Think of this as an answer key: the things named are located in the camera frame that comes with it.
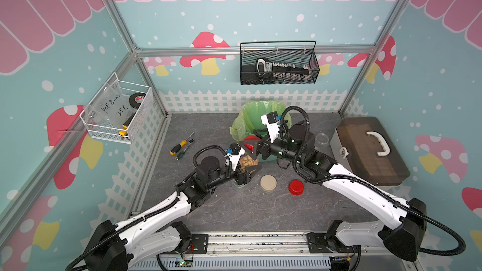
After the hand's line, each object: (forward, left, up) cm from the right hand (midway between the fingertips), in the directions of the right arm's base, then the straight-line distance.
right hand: (246, 138), depth 65 cm
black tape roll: (+23, +48, -1) cm, 53 cm away
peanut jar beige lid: (-4, +4, -31) cm, 32 cm away
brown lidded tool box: (+10, -54, -21) cm, 59 cm away
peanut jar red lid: (+15, -37, -24) cm, 46 cm away
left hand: (-4, -3, -12) cm, 13 cm away
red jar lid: (-4, -23, -34) cm, 41 cm away
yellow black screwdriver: (+20, +38, -33) cm, 54 cm away
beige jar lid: (-1, -10, -34) cm, 36 cm away
